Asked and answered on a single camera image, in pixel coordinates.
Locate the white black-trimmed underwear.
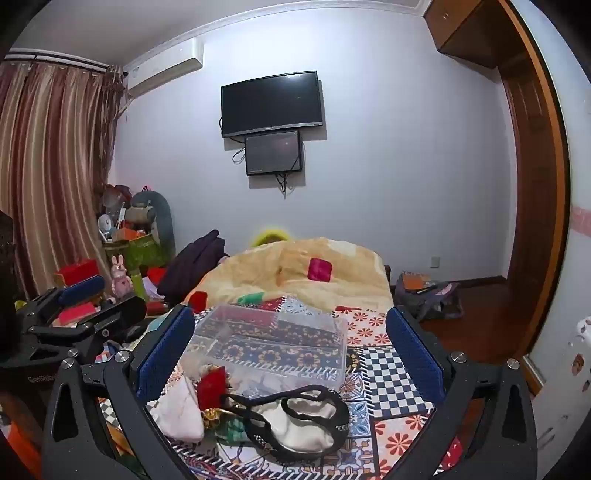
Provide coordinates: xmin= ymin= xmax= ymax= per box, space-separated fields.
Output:
xmin=222 ymin=385 xmax=352 ymax=462

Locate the green cardboard box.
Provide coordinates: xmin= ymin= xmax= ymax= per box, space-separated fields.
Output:
xmin=104 ymin=233 xmax=162 ymax=278

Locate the yellow fleece blanket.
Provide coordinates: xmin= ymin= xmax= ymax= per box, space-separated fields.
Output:
xmin=185 ymin=237 xmax=394 ymax=319

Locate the small black wall monitor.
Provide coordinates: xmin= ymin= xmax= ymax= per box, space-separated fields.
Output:
xmin=245 ymin=130 xmax=304 ymax=176

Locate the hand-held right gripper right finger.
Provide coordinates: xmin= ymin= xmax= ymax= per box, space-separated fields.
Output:
xmin=386 ymin=306 xmax=539 ymax=480

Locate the purple bag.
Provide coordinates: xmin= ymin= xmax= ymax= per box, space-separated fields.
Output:
xmin=394 ymin=271 xmax=465 ymax=321

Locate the red box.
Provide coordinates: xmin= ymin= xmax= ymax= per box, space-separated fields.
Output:
xmin=54 ymin=259 xmax=100 ymax=289

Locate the large black wall television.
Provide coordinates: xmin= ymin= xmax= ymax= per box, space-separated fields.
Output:
xmin=221 ymin=71 xmax=324 ymax=139

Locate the yellow round object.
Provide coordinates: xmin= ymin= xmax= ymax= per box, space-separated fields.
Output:
xmin=250 ymin=226 xmax=291 ymax=247

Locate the large grey plush toy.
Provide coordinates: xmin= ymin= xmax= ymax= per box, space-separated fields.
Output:
xmin=126 ymin=189 xmax=176 ymax=264

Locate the orange book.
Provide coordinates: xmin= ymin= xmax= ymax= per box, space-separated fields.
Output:
xmin=401 ymin=272 xmax=433 ymax=292

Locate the white cloth garment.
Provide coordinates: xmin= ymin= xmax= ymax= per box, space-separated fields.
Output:
xmin=148 ymin=374 xmax=206 ymax=441

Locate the white curtain rail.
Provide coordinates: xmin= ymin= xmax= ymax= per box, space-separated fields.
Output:
xmin=4 ymin=50 xmax=110 ymax=73

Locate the brown wooden cabinet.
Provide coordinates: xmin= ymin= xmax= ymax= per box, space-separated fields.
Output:
xmin=424 ymin=0 xmax=513 ymax=70

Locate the striped brown curtain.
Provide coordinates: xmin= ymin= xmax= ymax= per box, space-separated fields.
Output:
xmin=0 ymin=60 xmax=126 ymax=303

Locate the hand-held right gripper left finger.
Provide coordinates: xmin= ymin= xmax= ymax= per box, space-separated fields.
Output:
xmin=41 ymin=305 xmax=204 ymax=480

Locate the white air conditioner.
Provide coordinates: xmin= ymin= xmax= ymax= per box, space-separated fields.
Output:
xmin=124 ymin=38 xmax=204 ymax=96

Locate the dark purple garment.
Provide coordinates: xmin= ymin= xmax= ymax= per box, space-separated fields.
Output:
xmin=157 ymin=229 xmax=230 ymax=308

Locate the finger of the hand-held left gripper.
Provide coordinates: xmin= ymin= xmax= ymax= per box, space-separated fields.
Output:
xmin=25 ymin=295 xmax=148 ymax=352
xmin=16 ymin=275 xmax=106 ymax=329

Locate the red cloth item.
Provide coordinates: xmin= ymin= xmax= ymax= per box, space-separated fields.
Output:
xmin=198 ymin=367 xmax=232 ymax=411

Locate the pink bunny plush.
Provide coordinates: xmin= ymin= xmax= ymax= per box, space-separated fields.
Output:
xmin=111 ymin=254 xmax=136 ymax=298

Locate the brown wooden door frame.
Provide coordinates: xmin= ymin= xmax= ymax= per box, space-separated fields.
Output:
xmin=499 ymin=0 xmax=571 ymax=367

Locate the green cloth item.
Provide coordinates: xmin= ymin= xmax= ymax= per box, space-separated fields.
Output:
xmin=217 ymin=418 xmax=250 ymax=446

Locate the clear plastic storage box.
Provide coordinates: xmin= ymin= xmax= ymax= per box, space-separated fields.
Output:
xmin=185 ymin=293 xmax=349 ymax=400

